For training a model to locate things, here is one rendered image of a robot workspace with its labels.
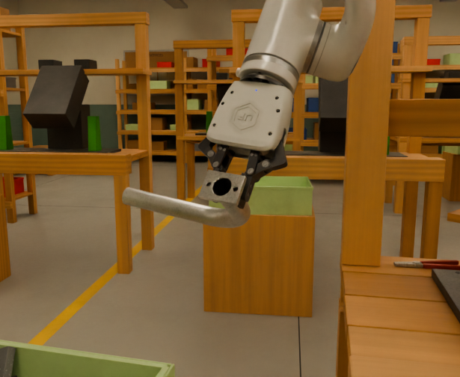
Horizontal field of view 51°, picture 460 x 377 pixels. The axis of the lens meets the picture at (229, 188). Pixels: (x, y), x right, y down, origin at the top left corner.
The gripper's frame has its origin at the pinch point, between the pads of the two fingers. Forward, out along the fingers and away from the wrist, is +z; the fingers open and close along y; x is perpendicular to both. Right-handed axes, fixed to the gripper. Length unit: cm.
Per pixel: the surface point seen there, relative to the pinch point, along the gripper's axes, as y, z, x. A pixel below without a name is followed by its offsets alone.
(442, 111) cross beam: 21, -46, 53
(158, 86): -569, -398, 701
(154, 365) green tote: -0.7, 23.8, -1.9
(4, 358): -18.4, 29.2, -5.9
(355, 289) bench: 12.5, 1.2, 48.4
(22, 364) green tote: -17.9, 29.6, -3.0
